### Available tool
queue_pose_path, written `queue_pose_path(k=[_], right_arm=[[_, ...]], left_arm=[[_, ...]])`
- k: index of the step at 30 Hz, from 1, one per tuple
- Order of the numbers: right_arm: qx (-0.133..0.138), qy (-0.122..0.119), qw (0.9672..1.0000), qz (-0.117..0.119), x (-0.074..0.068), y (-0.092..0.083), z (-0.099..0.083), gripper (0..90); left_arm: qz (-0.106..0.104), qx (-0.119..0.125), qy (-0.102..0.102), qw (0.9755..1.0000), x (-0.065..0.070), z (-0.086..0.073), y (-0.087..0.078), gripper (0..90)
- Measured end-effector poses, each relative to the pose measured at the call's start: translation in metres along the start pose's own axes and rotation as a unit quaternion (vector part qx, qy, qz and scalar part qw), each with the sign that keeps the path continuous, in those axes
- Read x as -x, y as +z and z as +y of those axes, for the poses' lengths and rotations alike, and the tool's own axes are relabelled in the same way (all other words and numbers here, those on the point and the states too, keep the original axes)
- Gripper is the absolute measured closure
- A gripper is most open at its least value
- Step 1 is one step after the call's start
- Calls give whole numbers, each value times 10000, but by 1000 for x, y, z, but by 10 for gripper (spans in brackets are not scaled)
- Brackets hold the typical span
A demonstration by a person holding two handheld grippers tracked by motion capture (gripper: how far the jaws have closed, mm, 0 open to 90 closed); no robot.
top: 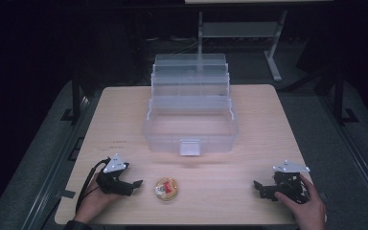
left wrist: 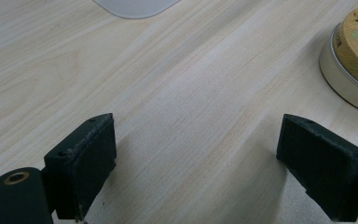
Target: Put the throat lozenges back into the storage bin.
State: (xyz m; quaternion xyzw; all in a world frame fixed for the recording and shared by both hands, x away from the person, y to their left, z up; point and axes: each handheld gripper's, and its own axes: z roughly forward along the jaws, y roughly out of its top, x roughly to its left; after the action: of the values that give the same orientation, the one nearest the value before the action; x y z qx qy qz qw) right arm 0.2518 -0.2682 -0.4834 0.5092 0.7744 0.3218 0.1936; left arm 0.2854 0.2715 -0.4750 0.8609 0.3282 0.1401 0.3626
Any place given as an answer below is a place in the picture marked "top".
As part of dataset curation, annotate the white metal stand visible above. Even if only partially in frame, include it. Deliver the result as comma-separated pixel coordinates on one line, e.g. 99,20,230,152
197,9,289,82

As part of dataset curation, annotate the black metal stand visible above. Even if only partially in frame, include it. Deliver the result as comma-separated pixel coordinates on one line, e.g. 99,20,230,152
60,68,92,124
330,60,359,126

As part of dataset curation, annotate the black cable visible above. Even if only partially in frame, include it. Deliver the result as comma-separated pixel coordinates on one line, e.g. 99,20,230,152
75,158,112,215

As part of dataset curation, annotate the clear plastic storage box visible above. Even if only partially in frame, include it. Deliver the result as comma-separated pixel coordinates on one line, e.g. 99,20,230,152
143,53,240,157

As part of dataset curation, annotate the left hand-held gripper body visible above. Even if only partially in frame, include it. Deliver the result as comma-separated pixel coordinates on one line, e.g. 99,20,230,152
95,152,134,197

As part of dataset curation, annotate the small round food item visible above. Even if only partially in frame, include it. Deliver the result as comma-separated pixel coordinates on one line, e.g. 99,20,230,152
154,176,179,202

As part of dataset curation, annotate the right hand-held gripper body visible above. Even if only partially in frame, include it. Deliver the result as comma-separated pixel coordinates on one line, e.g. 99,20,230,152
261,159,311,205

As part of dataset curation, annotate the person's left hand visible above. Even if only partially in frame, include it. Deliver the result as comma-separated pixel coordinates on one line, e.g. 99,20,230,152
73,173,123,224

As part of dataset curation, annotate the person's right hand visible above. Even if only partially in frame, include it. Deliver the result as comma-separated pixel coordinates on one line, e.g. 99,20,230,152
273,173,328,230

